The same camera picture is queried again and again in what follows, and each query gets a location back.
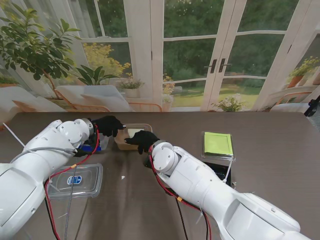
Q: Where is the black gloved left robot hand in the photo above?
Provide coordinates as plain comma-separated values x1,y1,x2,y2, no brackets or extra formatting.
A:
91,115,125,138

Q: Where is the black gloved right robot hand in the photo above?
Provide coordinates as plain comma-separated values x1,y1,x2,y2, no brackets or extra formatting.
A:
124,129,161,155

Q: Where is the small clear lid white label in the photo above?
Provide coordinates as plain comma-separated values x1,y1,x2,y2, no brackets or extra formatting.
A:
119,123,154,141

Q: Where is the brown translucent container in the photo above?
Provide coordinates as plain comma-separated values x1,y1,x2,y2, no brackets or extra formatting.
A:
114,123,154,151

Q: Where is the black plastic container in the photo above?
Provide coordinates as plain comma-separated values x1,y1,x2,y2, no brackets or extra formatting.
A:
203,161,232,186

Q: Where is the clear container with blue clips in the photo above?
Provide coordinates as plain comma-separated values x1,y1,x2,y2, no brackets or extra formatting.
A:
81,136,111,153

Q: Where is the large clear lid blue sticker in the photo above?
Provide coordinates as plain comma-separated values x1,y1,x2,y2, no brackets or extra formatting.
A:
46,163,104,200

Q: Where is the clear lid with green sheet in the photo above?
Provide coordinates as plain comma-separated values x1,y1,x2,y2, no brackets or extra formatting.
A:
201,131,237,163

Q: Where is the black tripod stand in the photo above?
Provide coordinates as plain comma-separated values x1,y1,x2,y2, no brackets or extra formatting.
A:
303,99,320,117

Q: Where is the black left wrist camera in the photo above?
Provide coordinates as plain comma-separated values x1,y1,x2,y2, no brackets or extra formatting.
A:
73,147,88,158

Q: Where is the red cable on right arm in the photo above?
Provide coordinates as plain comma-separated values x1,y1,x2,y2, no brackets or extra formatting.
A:
148,147,213,240

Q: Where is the red cable on arm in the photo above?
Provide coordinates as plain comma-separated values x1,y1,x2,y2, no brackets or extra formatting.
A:
148,147,213,240
44,124,101,240

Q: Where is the red cable on left arm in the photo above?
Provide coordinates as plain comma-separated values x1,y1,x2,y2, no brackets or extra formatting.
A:
44,124,101,240

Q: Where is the grey cable on left arm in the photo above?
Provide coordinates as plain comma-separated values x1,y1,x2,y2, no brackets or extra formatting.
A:
23,146,78,240

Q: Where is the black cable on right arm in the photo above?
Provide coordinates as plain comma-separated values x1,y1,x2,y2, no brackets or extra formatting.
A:
174,199,188,240

